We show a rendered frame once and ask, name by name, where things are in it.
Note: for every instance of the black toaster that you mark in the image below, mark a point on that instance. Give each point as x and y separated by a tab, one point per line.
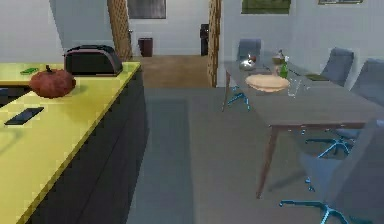
91	60

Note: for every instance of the black tall box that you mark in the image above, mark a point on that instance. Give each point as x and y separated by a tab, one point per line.
204	39

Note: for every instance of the dark green flat book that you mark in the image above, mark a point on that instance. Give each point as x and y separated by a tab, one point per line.
317	77

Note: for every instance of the clear drinking glass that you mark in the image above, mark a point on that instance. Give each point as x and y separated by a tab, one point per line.
293	87

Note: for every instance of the tan shallow bowl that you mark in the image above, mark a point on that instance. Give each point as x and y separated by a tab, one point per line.
266	82

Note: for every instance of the brown glass jar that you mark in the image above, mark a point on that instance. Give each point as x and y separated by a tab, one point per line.
277	59

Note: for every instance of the grey office chair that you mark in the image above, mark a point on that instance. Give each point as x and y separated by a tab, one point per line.
249	48
366	86
353	180
338	65

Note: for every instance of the red apple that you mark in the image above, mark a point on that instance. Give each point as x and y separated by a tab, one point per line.
52	83

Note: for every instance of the pale framed picture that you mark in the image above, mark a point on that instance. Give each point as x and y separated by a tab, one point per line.
340	1

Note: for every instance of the yellow-topped black kitchen counter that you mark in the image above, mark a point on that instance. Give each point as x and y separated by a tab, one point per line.
66	133

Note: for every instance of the grey dining table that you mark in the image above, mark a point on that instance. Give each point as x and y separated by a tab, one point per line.
310	103

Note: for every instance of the green framed picture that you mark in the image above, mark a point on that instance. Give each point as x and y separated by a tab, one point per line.
266	6

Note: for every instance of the wooden lattice door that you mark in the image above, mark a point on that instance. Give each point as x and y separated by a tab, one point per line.
119	28
213	41

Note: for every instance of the black phone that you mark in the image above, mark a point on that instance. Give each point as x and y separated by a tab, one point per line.
24	116

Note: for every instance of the grey framed picture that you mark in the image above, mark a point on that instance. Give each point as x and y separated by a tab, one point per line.
146	8

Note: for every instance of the silver kettle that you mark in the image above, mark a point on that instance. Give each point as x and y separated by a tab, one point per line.
247	63

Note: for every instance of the dark red bin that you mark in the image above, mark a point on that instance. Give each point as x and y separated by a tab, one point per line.
145	46

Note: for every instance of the green bottle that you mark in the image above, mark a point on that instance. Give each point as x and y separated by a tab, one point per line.
283	69

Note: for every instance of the green flat card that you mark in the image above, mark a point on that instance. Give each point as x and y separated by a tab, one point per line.
29	70

